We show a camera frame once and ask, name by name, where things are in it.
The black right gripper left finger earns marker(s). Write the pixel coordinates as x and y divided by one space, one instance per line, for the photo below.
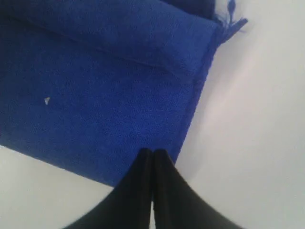
128 206

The blue towel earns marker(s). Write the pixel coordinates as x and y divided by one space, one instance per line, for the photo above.
85 84

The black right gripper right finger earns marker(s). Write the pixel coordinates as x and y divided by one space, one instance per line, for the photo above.
176 205

